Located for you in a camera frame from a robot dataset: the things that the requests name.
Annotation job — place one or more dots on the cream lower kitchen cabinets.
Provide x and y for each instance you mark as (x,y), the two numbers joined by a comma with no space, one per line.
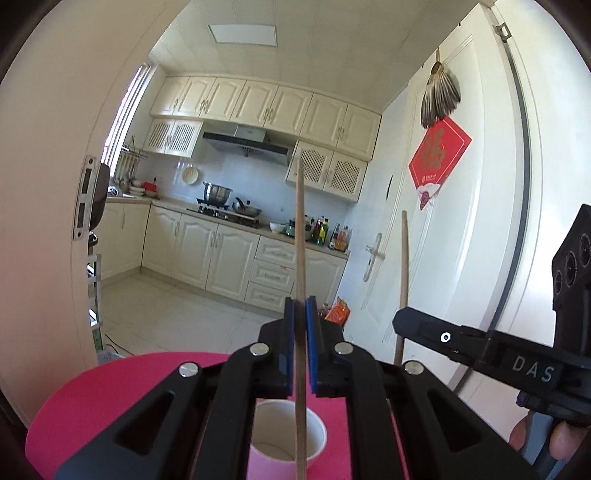
(242,264)

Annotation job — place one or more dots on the cream upper kitchen cabinets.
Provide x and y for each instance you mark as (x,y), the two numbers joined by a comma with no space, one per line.
(336,139)

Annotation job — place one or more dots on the bottles on counter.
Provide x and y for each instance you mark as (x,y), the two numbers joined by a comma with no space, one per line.
(321,233)

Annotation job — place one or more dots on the red diamond door decoration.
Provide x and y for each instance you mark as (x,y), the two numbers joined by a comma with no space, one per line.
(438,154)

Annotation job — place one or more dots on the door strike plate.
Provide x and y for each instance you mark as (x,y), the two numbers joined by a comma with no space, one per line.
(85,197)

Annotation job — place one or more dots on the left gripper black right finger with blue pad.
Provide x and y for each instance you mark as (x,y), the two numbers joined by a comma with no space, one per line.
(403,422)

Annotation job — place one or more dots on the person's right hand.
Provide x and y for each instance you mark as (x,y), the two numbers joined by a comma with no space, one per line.
(565,439)

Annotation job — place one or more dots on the feather fan on door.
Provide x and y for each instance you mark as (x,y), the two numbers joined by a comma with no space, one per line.
(442,94)

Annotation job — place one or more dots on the dark wok pan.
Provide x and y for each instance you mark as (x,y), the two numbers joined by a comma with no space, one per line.
(245,209)

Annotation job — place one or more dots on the white door with handle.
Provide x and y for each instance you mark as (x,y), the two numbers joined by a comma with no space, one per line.
(465,245)

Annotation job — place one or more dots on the orange snack bag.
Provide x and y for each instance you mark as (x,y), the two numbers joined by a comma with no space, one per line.
(338,313)

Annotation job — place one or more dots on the ceiling light panel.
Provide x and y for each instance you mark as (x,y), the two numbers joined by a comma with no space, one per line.
(245,34)

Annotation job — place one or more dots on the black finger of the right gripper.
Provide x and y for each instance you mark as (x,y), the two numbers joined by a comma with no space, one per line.
(461,344)

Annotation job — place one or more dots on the cream kitchen cabinets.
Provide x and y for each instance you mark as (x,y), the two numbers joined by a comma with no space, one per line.
(336,139)
(242,264)

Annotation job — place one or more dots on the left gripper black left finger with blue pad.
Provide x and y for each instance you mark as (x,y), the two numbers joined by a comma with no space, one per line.
(197,422)

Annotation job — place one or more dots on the gas stove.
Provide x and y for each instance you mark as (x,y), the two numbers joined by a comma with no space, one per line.
(224,212)

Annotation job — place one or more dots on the pink round table mat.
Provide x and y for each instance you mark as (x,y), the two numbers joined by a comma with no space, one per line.
(87,404)

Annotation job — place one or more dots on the pink cup utensil holder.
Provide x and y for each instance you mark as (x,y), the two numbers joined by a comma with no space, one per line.
(273,449)

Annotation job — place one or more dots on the white bowl on counter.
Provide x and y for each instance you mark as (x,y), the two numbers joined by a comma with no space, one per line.
(277,227)

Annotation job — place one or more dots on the black range hood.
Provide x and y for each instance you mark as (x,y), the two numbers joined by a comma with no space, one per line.
(250,142)

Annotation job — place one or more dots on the steel cooking pot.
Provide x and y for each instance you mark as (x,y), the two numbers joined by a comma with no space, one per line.
(216,195)

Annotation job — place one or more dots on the red pot on counter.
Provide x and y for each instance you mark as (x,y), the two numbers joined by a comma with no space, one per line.
(150,186)

